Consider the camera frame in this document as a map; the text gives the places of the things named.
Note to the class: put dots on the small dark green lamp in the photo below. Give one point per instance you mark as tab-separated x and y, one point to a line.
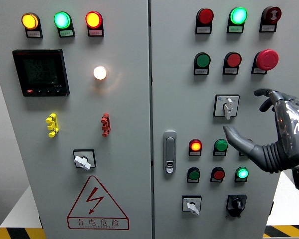
220	145

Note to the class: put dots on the large red push button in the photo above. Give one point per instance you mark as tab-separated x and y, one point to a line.
233	59

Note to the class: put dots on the silver door lock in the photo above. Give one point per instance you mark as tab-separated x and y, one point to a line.
170	152

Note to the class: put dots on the pale grey cabinet door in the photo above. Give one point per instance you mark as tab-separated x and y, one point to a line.
179	99
129	112

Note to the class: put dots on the black display meter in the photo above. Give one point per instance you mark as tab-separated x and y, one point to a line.
40	72

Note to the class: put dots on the large red round lamp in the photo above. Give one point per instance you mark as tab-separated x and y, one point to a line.
205	16

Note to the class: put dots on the large red stop button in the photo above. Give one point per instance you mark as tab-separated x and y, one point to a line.
266	59

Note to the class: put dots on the dark red buzzer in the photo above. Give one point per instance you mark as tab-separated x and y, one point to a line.
271	15

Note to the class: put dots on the large green round lamp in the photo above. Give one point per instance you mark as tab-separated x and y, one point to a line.
61	20
238	15

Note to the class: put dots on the orange-lit red-rimmed lamp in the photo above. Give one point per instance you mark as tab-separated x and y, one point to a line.
93	20

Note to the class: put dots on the small lit green lamp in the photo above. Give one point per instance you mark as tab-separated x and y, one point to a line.
242	173

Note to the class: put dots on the small green push button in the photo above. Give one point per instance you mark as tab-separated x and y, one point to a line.
194	175

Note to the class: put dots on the small red push button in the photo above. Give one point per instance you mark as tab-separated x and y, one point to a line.
218	175

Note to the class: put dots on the black yellow striped tape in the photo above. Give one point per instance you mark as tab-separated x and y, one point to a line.
15	234
284	231

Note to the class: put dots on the red warning triangle sign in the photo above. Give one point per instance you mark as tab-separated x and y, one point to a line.
95	199

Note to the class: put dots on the small dark red lamp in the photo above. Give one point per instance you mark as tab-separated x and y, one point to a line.
250	141

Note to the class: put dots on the large green push button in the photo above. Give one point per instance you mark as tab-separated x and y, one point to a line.
203	60

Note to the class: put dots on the white round lamp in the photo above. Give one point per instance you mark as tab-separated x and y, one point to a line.
100	73

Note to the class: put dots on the small lit red lamp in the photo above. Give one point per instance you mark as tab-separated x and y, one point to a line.
195	146

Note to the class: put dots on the large yellow round lamp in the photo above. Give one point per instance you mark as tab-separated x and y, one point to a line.
29	21

